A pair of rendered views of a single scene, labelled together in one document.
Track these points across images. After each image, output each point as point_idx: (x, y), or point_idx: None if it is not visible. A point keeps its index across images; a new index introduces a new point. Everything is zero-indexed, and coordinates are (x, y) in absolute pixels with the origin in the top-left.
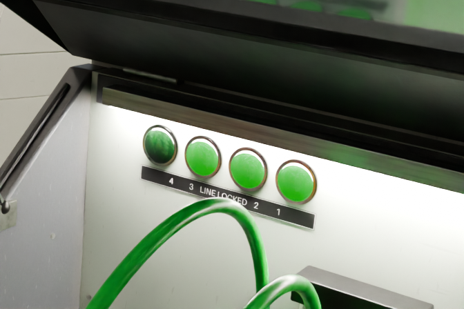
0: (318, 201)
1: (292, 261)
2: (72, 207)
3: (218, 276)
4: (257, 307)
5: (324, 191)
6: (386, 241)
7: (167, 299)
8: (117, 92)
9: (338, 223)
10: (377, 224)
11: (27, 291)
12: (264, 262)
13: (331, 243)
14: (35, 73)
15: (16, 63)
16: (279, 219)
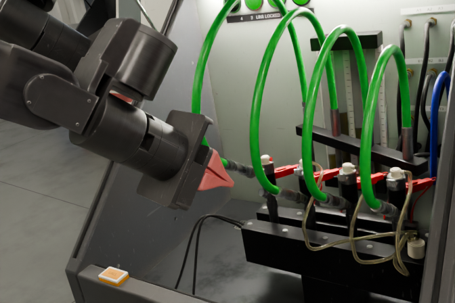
0: (314, 0)
1: (308, 36)
2: (198, 49)
3: (275, 58)
4: (289, 15)
5: None
6: (351, 7)
7: (253, 80)
8: None
9: (326, 7)
10: (344, 0)
11: (187, 90)
12: (292, 26)
13: (325, 19)
14: None
15: None
16: (297, 17)
